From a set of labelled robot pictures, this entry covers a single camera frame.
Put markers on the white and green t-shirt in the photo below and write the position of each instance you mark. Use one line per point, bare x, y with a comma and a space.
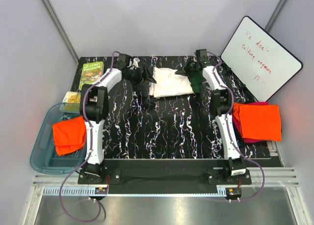
169, 84

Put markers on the aluminium frame rail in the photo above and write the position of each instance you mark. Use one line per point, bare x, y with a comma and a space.
54, 185

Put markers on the white dry-erase board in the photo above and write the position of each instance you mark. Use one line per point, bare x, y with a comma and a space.
261, 63

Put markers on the Brideshead Revisited paperback book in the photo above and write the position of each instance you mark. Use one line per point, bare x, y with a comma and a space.
71, 102

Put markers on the teal plastic bin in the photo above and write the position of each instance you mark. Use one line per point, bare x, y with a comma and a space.
44, 158

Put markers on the orange t-shirt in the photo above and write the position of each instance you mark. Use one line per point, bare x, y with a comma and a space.
69, 135
261, 122

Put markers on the orange t-shirt in bin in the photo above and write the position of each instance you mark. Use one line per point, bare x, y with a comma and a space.
69, 135

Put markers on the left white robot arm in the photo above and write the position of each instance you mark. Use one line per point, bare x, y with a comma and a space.
94, 108

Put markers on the green treehouse paperback book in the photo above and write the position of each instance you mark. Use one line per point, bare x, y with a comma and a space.
91, 72

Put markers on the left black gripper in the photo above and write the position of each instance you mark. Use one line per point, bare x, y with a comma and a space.
144, 75

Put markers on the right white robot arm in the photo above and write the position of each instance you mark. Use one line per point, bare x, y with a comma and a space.
221, 106

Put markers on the magenta t-shirt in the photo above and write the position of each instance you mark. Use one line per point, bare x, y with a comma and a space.
236, 119

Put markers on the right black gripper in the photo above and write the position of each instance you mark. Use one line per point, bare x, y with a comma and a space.
181, 71

